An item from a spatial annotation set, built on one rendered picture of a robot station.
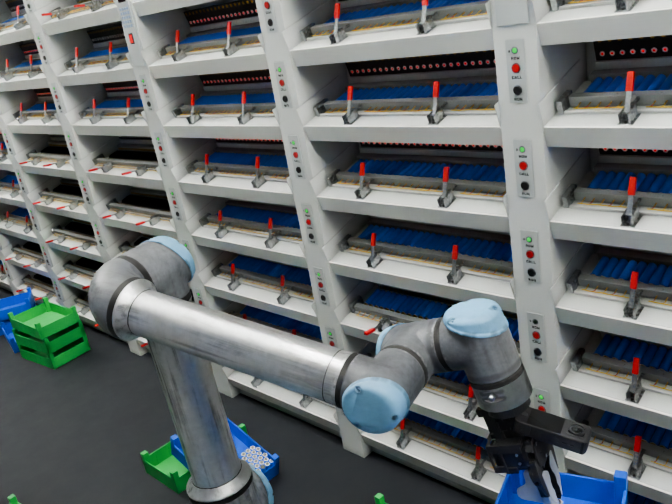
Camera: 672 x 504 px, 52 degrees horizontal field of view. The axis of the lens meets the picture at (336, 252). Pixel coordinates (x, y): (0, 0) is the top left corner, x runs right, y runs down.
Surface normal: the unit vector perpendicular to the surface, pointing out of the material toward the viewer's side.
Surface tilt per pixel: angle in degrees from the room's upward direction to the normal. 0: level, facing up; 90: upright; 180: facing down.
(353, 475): 0
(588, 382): 17
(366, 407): 91
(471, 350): 91
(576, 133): 107
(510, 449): 90
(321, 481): 0
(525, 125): 90
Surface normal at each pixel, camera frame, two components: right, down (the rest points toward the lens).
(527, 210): -0.69, 0.36
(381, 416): -0.39, 0.40
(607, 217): -0.36, -0.78
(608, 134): -0.61, 0.61
